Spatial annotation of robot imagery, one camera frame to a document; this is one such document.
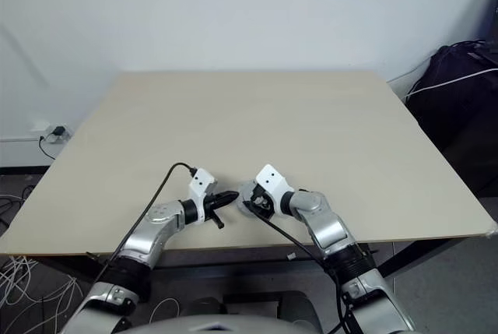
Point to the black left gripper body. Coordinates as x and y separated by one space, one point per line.
210 203

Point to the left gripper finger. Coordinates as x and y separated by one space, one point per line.
227 195
223 202

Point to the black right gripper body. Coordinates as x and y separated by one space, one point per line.
257 197

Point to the silver spoked rotor disc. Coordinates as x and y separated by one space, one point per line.
245 192

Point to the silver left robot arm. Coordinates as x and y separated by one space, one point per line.
148 233

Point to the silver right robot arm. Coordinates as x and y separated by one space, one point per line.
327 229

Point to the small white clip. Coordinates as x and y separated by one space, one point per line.
290 255

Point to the grey robot torso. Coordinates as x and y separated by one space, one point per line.
233 324

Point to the black power adapter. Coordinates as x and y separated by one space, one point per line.
58 131

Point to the black bag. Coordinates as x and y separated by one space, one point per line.
455 124

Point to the clear tape on table corner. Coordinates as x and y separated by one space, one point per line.
493 230

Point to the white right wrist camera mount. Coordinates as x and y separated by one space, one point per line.
272 180

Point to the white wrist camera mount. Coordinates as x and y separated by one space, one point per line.
272 180
200 180

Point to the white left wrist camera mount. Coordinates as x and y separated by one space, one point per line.
200 180

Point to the black table frame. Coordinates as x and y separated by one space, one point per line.
66 268

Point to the white wall power outlet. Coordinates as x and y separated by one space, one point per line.
39 127

